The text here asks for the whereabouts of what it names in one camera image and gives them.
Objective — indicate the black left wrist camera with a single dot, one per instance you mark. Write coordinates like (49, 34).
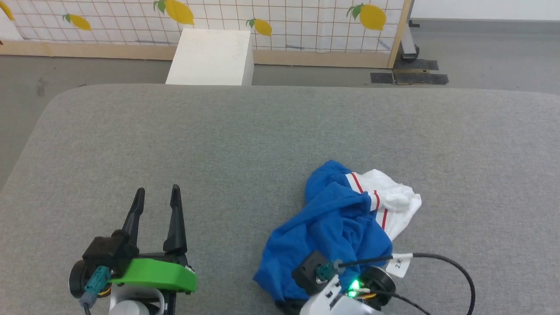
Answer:
(109, 251)

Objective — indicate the white rectangular box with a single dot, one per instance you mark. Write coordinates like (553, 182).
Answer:
(210, 57)

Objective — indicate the black floor tape patch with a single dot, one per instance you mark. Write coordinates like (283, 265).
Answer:
(415, 78)

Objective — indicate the grey fabric sofa cushion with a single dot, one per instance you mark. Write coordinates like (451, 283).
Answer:
(262, 140)

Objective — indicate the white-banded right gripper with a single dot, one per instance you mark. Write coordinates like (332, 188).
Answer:
(332, 302)

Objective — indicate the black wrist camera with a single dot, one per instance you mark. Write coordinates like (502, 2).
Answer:
(109, 251)
(308, 271)

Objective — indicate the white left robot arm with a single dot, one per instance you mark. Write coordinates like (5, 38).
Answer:
(133, 304)

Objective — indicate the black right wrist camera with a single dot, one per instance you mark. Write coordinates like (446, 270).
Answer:
(308, 271)

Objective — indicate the grey metal stand foot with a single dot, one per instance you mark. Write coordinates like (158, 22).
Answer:
(409, 43)

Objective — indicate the blue white red-striped garment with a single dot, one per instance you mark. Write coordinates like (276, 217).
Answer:
(332, 223)

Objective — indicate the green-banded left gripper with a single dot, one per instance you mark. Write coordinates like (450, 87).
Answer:
(157, 273)

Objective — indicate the lemon-print partition screen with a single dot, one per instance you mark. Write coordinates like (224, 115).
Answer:
(306, 26)

